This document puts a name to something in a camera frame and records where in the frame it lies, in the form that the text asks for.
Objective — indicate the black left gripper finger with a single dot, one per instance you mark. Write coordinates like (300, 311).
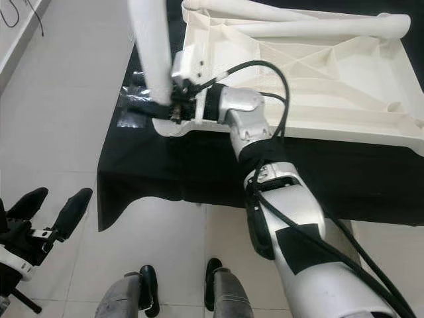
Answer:
(76, 212)
(30, 202)

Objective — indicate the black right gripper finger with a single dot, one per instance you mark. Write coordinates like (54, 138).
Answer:
(151, 112)

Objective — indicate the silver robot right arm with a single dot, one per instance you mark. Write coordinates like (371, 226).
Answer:
(245, 116)

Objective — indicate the white plastic children table top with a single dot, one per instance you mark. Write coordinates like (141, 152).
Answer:
(338, 93)

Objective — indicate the clear plastic bag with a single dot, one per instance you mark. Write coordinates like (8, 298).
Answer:
(127, 99)

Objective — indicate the black tablecloth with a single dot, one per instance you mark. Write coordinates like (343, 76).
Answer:
(172, 172)

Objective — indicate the silver robot left leg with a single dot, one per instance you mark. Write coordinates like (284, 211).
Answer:
(126, 298)

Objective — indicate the silver robot leg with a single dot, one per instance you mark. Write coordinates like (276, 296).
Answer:
(228, 295)
(126, 298)

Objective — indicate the silver robot right leg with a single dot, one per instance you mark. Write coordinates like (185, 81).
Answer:
(228, 295)

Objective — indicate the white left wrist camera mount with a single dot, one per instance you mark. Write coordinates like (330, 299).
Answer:
(16, 266)

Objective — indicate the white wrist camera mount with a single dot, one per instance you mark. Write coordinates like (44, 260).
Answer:
(16, 266)
(189, 66)

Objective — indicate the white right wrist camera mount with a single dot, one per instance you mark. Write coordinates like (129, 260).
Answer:
(189, 66)

